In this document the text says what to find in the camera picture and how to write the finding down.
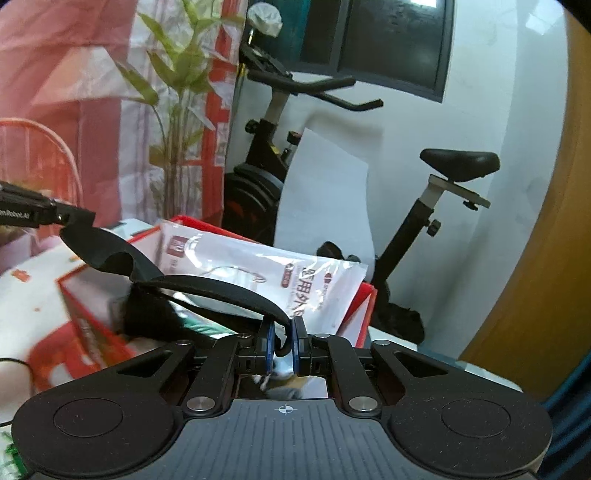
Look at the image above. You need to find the wooden door frame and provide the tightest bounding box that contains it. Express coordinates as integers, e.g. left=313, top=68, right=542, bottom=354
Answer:
left=459, top=14, right=591, bottom=402

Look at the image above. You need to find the white plastic mask packet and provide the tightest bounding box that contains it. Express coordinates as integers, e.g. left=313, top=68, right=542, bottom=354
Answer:
left=154, top=218, right=370, bottom=344

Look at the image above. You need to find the red cardboard box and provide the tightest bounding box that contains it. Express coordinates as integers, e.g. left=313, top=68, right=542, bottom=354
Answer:
left=56, top=213, right=378, bottom=398

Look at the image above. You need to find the white paper sheet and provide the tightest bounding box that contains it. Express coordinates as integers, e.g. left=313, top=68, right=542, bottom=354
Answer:
left=272, top=127, right=377, bottom=273

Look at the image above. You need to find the black exercise bike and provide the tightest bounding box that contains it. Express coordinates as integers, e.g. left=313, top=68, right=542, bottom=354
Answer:
left=222, top=28, right=502, bottom=344

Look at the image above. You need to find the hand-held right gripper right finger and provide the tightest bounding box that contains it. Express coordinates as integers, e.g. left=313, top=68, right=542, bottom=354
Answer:
left=291, top=318, right=462, bottom=415

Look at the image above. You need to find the white crumpled cloth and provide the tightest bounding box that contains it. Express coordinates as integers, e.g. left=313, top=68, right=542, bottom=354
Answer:
left=246, top=2, right=283, bottom=38

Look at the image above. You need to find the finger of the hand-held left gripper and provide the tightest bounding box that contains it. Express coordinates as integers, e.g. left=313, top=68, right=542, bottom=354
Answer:
left=48, top=198, right=96, bottom=228

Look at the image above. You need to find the blue curtain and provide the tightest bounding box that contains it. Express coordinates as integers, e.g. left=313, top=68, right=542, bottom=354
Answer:
left=540, top=364, right=585, bottom=416

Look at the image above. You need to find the green striped packet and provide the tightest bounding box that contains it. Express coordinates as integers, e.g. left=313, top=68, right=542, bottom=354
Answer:
left=178, top=300, right=259, bottom=340

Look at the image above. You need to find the patterned white tablecloth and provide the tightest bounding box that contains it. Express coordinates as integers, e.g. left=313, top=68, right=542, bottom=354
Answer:
left=0, top=219, right=525, bottom=480

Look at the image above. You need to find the black cable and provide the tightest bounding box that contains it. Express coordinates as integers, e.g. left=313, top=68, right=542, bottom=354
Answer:
left=0, top=357, right=35, bottom=428

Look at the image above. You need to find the dark framed window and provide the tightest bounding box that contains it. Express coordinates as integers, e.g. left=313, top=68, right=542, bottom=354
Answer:
left=277, top=0, right=455, bottom=103

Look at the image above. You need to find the black eye mask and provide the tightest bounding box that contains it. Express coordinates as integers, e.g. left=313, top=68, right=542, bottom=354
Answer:
left=59, top=213, right=298, bottom=358

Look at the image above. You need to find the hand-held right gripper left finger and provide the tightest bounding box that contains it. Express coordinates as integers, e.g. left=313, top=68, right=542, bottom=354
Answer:
left=117, top=320, right=274, bottom=415

